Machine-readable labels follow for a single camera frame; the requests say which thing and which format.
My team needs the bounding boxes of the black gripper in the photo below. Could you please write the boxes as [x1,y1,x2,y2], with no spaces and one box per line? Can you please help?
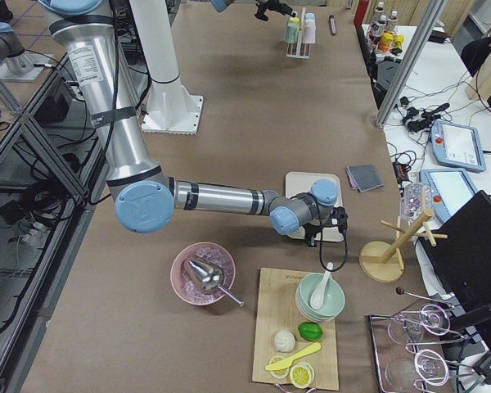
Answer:
[255,0,298,20]
[303,223,322,247]

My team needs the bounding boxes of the green cup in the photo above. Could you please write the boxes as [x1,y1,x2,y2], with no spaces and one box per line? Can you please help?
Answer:
[284,22,299,44]

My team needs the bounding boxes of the cream rabbit tray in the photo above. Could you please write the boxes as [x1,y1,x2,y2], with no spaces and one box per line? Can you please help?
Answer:
[285,171,345,242]

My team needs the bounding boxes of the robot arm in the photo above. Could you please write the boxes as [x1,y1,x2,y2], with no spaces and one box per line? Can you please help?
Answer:
[42,1,347,243]
[209,0,297,21]

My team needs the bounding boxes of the pink cup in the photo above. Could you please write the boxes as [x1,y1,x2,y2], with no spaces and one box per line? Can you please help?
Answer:
[302,19,316,44]

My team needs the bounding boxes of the metal cylinder brush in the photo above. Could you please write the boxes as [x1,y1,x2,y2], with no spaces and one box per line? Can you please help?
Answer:
[329,15,337,36]

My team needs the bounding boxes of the white ceramic spoon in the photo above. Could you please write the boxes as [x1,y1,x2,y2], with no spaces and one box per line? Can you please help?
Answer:
[309,262,334,310]

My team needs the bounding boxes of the stacked green bowls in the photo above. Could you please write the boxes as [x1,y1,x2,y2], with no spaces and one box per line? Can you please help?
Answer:
[295,273,346,323]

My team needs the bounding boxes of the wooden mug tree stand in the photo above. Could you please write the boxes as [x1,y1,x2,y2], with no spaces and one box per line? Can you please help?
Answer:
[358,209,448,283]

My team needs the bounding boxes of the wooden cutting board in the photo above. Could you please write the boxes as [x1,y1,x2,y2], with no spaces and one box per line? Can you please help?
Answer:
[252,268,340,391]

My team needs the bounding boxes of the grey folded cloth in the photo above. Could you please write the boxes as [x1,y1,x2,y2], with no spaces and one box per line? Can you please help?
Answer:
[345,165,384,192]

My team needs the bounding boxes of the green lime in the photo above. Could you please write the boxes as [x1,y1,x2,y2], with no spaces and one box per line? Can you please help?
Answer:
[297,322,324,341]

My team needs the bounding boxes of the white steamed bun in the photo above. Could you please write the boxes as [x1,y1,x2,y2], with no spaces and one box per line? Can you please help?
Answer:
[273,330,296,353]

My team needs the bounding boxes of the yellow plastic knife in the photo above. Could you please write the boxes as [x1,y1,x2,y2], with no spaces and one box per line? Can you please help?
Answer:
[264,342,322,372]

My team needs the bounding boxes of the metal scoop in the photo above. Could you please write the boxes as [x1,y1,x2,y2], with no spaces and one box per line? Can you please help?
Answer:
[184,257,245,307]

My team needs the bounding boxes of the glass on mug tree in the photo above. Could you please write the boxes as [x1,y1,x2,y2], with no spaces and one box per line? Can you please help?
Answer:
[400,183,432,224]

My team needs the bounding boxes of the lemon slice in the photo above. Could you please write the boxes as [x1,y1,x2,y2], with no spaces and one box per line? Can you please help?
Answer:
[289,362,315,389]

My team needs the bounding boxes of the pink bowl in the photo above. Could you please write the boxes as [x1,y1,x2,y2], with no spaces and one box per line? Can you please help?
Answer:
[170,242,243,305]

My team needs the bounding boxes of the blue teach pendant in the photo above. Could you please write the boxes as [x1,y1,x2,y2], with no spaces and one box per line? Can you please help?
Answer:
[430,120,486,173]
[419,168,478,224]

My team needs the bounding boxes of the black monitor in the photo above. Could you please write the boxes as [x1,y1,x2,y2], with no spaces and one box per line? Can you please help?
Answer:
[420,191,491,310]

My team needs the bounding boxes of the white wire cup rack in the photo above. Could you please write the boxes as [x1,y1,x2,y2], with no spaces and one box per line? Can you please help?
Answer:
[284,7,312,59]

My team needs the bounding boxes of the wire glass rack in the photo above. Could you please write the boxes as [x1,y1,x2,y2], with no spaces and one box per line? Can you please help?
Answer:
[367,287,486,392]

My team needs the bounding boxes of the aluminium frame post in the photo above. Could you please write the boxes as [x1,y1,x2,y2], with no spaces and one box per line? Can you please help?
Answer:
[375,0,447,129]

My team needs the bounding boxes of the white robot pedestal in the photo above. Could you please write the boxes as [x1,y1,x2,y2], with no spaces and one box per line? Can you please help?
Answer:
[130,0,204,135]

